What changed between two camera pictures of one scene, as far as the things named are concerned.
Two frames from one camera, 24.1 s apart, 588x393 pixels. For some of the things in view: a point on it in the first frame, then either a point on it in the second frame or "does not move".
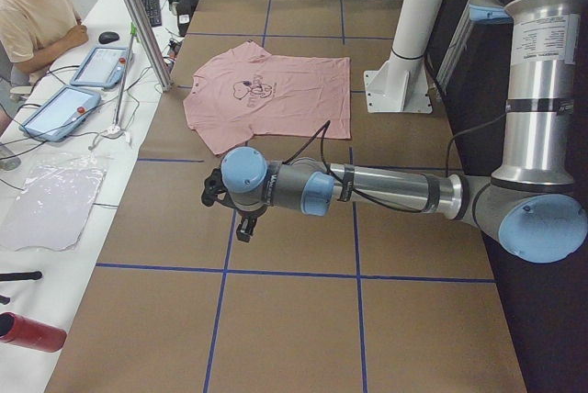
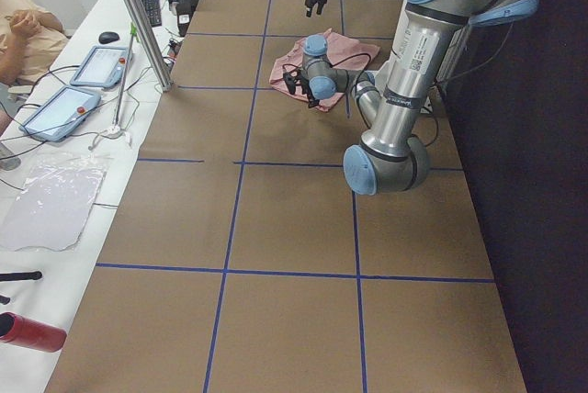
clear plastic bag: [55, 201] does not move
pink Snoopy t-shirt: [249, 93] -> [349, 55]
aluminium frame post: [147, 29] does not move
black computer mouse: [107, 37] does not move
